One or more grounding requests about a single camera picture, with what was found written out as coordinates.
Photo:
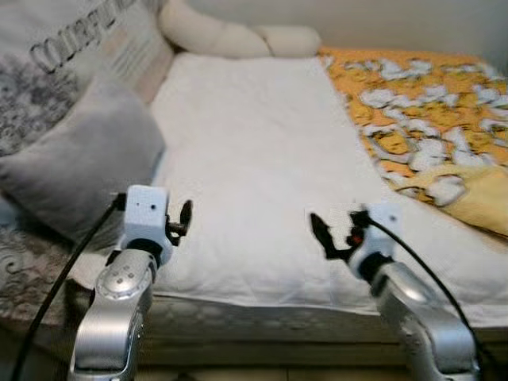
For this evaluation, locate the yellow cartoon egg blanket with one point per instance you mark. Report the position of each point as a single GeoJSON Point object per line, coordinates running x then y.
{"type": "Point", "coordinates": [421, 103]}

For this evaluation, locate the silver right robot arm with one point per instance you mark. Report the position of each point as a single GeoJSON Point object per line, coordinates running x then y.
{"type": "Point", "coordinates": [421, 325]}

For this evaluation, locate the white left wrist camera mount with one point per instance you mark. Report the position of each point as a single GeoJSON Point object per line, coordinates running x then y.
{"type": "Point", "coordinates": [147, 210]}

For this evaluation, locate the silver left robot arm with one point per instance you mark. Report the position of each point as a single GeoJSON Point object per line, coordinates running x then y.
{"type": "Point", "coordinates": [111, 333]}

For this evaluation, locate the grey plush pillow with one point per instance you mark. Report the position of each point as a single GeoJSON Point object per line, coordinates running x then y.
{"type": "Point", "coordinates": [79, 159]}

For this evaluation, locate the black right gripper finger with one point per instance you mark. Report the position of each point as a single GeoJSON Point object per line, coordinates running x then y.
{"type": "Point", "coordinates": [323, 232]}

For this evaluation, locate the long beige bolster pillow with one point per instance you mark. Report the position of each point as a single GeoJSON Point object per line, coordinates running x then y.
{"type": "Point", "coordinates": [222, 36]}

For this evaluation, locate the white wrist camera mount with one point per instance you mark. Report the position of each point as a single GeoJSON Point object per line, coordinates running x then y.
{"type": "Point", "coordinates": [385, 230]}
{"type": "Point", "coordinates": [147, 210]}

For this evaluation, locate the beige bed base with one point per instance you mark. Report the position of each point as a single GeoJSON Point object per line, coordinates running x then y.
{"type": "Point", "coordinates": [278, 355]}

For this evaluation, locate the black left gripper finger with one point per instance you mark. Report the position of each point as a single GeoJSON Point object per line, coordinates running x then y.
{"type": "Point", "coordinates": [185, 214]}

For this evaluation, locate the white quilted mattress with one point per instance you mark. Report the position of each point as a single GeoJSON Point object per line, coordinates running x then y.
{"type": "Point", "coordinates": [262, 159]}

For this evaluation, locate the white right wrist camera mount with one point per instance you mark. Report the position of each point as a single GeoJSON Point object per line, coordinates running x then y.
{"type": "Point", "coordinates": [385, 230]}

